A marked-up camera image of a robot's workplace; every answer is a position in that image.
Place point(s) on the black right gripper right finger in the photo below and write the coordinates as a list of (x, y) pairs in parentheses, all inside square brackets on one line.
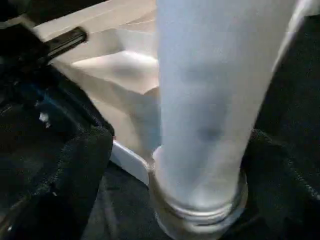
[(280, 200)]

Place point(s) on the black work mat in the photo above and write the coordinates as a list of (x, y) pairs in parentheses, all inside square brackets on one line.
[(295, 87)]

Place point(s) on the white plastic table top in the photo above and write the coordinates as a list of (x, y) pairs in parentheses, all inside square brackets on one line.
[(112, 62)]

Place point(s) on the white plastic table leg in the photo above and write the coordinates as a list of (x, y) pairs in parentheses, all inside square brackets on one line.
[(200, 100)]

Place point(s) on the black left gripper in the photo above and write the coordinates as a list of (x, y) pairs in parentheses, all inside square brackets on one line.
[(22, 55)]

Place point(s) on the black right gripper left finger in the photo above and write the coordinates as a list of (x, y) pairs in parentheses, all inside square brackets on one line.
[(62, 195)]

